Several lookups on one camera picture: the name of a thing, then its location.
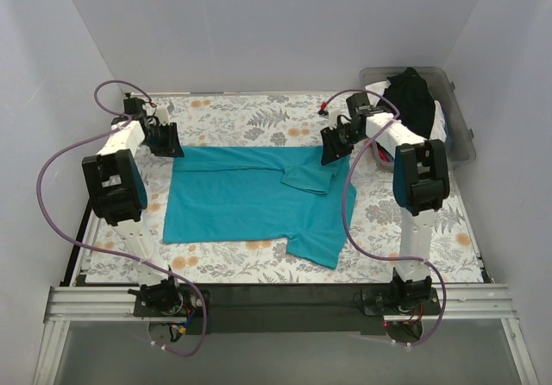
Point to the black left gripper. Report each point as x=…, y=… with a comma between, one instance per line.
x=159, y=135

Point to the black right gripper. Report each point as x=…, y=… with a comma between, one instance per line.
x=338, y=134

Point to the teal t shirt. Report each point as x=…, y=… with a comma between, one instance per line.
x=223, y=194

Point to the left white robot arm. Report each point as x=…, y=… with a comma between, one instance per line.
x=117, y=192

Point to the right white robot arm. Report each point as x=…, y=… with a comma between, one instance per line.
x=420, y=181

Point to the pink garment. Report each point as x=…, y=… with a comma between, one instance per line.
x=384, y=155

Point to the white garment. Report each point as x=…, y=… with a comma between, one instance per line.
x=437, y=131

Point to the black t shirt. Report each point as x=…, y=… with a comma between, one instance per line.
x=409, y=92

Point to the floral patterned table mat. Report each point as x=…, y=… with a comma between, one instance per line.
x=292, y=120

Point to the grey blue garment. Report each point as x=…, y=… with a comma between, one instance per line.
x=448, y=141

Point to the clear plastic storage bin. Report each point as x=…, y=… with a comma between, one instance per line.
x=442, y=90

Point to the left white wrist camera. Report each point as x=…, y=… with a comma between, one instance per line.
x=162, y=113

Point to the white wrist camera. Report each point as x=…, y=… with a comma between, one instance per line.
x=331, y=113
x=162, y=113

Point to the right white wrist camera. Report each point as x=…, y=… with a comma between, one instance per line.
x=331, y=113

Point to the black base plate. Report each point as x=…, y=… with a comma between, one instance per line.
x=277, y=308

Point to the aluminium frame rail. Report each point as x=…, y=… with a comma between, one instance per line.
x=285, y=334

